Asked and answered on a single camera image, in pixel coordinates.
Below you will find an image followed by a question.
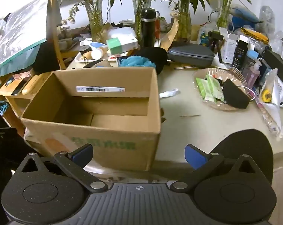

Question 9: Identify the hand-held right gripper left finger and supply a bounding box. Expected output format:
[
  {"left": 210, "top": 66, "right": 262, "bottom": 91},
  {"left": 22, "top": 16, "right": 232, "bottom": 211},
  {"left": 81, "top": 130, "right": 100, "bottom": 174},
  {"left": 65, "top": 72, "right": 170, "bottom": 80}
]
[{"left": 15, "top": 143, "right": 109, "bottom": 191}]

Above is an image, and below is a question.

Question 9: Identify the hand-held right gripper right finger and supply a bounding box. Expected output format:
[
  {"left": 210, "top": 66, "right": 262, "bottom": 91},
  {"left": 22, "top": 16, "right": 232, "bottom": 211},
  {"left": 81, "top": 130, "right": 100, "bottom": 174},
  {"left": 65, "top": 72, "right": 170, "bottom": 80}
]
[{"left": 170, "top": 145, "right": 265, "bottom": 191}]

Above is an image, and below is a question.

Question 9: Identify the cardboard box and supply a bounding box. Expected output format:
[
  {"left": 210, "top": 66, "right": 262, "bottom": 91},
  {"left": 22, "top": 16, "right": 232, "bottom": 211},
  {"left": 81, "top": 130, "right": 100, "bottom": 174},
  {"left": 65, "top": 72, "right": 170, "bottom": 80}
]
[{"left": 21, "top": 67, "right": 162, "bottom": 171}]

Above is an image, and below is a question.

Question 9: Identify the black oval foam pad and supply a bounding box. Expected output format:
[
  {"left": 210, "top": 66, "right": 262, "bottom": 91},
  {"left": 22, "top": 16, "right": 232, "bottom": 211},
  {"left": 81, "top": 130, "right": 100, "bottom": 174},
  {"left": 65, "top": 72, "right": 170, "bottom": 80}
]
[{"left": 211, "top": 129, "right": 274, "bottom": 187}]

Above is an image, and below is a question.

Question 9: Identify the blue cloth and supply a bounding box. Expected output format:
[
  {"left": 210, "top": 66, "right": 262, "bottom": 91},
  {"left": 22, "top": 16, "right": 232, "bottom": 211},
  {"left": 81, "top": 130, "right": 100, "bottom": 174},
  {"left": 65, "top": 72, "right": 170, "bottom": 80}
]
[{"left": 119, "top": 56, "right": 157, "bottom": 68}]

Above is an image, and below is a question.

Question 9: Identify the black fabric cap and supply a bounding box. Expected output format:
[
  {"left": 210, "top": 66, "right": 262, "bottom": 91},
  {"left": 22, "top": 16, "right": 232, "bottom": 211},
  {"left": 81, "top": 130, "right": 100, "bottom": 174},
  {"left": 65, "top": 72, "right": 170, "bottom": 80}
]
[{"left": 138, "top": 47, "right": 169, "bottom": 75}]

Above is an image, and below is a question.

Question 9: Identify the white soft plastic bag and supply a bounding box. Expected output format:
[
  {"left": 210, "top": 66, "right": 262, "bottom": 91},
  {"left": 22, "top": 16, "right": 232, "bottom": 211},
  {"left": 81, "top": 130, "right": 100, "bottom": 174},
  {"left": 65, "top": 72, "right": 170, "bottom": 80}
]
[{"left": 107, "top": 26, "right": 136, "bottom": 40}]

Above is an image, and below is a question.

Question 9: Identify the white ribbon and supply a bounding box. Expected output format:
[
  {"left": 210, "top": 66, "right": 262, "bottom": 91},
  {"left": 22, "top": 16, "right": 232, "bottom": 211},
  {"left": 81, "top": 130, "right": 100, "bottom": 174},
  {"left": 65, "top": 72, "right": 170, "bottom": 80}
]
[{"left": 159, "top": 88, "right": 179, "bottom": 98}]

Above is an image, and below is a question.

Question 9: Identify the green wet wipe packet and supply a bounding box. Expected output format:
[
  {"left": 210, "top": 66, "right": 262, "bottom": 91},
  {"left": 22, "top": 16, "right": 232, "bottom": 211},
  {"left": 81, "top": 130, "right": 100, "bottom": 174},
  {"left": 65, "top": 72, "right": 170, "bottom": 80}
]
[
  {"left": 206, "top": 74, "right": 225, "bottom": 102},
  {"left": 195, "top": 77, "right": 211, "bottom": 101}
]

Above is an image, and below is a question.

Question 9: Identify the black pouch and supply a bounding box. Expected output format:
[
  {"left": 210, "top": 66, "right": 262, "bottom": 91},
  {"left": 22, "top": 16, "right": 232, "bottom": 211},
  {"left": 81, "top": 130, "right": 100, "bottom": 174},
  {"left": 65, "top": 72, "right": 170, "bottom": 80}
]
[{"left": 222, "top": 78, "right": 251, "bottom": 109}]

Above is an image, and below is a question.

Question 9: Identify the wooden stool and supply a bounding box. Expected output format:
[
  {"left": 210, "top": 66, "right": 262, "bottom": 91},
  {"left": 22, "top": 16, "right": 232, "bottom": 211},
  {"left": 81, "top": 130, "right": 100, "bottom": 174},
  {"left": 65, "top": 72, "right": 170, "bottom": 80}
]
[{"left": 0, "top": 71, "right": 53, "bottom": 134}]

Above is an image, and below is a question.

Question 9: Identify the white crinkled plastic bag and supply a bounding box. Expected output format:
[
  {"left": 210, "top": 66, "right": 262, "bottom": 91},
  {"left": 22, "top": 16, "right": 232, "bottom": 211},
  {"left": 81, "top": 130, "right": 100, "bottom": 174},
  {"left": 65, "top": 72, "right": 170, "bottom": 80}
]
[{"left": 259, "top": 68, "right": 283, "bottom": 139}]

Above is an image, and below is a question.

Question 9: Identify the yellow tape measure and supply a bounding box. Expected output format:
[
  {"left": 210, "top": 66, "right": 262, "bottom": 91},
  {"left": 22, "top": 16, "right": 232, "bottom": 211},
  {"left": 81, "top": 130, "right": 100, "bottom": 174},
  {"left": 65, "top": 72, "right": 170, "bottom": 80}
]
[{"left": 261, "top": 89, "right": 273, "bottom": 103}]

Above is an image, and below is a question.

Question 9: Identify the smartphone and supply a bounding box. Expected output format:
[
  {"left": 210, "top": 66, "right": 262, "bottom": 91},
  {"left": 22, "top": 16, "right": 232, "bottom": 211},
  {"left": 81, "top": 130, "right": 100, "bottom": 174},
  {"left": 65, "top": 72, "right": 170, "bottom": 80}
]
[{"left": 4, "top": 76, "right": 30, "bottom": 96}]

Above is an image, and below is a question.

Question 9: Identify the white plastic tray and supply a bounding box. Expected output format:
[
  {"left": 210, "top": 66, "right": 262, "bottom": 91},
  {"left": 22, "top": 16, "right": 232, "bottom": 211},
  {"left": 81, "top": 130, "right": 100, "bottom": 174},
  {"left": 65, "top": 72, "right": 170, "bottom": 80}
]
[{"left": 75, "top": 49, "right": 109, "bottom": 64}]

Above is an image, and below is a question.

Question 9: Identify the pink soap dispenser bottle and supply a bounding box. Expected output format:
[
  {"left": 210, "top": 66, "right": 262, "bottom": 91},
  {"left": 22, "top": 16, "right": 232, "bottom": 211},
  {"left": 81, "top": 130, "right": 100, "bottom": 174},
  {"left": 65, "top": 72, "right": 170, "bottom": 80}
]
[{"left": 242, "top": 58, "right": 261, "bottom": 87}]

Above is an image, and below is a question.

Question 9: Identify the grey zip case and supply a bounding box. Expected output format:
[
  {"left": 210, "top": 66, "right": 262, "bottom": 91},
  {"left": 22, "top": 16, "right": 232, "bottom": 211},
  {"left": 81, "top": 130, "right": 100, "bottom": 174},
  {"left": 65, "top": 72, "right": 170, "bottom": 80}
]
[{"left": 167, "top": 43, "right": 215, "bottom": 67}]

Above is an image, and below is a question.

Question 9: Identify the white pill bottle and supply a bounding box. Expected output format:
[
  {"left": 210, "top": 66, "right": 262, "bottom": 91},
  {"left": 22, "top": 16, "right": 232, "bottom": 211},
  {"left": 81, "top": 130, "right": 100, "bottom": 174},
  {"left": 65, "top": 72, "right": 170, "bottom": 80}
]
[{"left": 91, "top": 48, "right": 108, "bottom": 60}]

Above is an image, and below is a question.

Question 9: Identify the black cloth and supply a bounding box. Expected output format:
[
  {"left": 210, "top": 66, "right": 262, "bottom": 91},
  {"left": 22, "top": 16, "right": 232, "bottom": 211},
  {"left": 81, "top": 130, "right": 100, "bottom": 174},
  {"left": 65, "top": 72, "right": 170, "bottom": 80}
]
[{"left": 32, "top": 42, "right": 61, "bottom": 74}]

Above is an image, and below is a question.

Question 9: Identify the wooden side table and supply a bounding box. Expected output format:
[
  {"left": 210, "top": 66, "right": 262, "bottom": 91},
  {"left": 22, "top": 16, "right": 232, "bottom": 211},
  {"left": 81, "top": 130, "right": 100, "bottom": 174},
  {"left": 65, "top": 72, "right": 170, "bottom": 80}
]
[{"left": 57, "top": 26, "right": 90, "bottom": 59}]

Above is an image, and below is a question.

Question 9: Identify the white blue spray bottle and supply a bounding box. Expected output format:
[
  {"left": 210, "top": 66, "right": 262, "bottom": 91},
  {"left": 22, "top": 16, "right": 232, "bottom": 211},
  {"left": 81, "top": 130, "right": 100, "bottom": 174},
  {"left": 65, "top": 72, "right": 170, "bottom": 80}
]
[{"left": 80, "top": 39, "right": 108, "bottom": 50}]

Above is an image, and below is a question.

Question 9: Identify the tall white carton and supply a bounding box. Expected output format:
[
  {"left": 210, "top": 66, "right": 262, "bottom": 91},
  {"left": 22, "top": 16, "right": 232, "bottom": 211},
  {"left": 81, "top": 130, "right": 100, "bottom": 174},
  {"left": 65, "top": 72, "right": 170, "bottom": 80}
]
[{"left": 222, "top": 33, "right": 238, "bottom": 64}]

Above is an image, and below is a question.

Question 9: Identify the tall black carton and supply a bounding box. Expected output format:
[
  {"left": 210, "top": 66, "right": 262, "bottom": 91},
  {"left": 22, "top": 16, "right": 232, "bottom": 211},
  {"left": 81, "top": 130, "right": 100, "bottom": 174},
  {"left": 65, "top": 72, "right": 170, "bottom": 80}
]
[{"left": 232, "top": 34, "right": 250, "bottom": 69}]

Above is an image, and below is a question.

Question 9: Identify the green white tissue box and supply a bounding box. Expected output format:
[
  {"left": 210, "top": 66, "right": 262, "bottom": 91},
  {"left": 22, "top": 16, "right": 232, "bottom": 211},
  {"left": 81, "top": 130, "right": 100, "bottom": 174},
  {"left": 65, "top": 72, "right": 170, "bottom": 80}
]
[{"left": 106, "top": 34, "right": 138, "bottom": 55}]

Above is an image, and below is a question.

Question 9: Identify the small black tripod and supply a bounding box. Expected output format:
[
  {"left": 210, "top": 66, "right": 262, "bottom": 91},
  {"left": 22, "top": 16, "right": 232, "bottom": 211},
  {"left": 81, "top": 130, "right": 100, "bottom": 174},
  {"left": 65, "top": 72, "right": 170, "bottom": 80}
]
[{"left": 208, "top": 31, "right": 224, "bottom": 62}]

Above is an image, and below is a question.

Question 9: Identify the brown paper bag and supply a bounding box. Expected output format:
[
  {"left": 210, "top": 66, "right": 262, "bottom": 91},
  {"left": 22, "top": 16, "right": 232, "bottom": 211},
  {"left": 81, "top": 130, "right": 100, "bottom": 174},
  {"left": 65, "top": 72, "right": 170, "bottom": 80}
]
[{"left": 160, "top": 19, "right": 179, "bottom": 51}]

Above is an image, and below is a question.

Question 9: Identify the black device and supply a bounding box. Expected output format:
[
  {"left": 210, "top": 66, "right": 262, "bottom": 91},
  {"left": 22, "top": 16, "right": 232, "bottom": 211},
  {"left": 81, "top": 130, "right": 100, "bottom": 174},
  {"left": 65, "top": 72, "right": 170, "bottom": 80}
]
[{"left": 263, "top": 48, "right": 283, "bottom": 87}]

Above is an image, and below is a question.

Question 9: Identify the wooden chair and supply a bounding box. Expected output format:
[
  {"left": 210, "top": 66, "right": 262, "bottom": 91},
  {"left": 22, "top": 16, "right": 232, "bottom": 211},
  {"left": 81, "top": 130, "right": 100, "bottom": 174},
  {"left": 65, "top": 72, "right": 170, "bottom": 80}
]
[{"left": 46, "top": 0, "right": 67, "bottom": 69}]

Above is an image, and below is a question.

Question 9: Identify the crumpled brown paper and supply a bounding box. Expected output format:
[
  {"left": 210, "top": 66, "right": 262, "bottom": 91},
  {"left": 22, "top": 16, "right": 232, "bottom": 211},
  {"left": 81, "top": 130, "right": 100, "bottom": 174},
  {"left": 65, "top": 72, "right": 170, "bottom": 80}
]
[{"left": 100, "top": 22, "right": 116, "bottom": 43}]

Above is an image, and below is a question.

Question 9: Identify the glass vase with bamboo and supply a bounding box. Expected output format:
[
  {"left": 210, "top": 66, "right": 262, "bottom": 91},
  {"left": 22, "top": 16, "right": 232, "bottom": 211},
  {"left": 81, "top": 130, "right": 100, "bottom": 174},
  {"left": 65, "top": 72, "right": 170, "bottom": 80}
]
[
  {"left": 214, "top": 0, "right": 252, "bottom": 29},
  {"left": 111, "top": 0, "right": 161, "bottom": 40},
  {"left": 163, "top": 0, "right": 215, "bottom": 40}
]

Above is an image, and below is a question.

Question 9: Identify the black thermos bottle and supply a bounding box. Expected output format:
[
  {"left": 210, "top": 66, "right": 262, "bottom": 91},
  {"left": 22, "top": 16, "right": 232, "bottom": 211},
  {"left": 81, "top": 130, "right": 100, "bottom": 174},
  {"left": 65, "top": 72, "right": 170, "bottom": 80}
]
[{"left": 140, "top": 8, "right": 160, "bottom": 48}]

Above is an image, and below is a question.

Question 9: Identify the glass vase with dried flowers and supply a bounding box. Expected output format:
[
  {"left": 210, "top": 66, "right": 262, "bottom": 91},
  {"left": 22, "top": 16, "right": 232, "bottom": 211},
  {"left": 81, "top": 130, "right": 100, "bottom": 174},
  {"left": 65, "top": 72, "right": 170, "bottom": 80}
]
[{"left": 56, "top": 0, "right": 107, "bottom": 43}]

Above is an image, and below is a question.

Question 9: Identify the yellow black bag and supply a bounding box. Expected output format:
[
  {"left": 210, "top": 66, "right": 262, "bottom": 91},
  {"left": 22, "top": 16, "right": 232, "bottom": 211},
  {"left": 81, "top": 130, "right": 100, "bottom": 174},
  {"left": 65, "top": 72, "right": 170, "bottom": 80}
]
[{"left": 240, "top": 28, "right": 270, "bottom": 44}]

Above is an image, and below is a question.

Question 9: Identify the white cable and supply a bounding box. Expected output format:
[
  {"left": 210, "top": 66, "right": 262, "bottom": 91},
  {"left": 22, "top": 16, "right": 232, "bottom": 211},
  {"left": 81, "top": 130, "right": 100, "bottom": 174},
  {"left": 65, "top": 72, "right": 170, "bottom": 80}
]
[{"left": 240, "top": 86, "right": 257, "bottom": 102}]

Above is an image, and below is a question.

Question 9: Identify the tan keychain pouch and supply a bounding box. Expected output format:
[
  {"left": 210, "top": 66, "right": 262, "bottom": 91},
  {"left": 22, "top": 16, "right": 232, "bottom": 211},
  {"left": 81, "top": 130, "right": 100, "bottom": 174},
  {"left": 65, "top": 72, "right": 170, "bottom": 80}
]
[{"left": 82, "top": 51, "right": 93, "bottom": 64}]

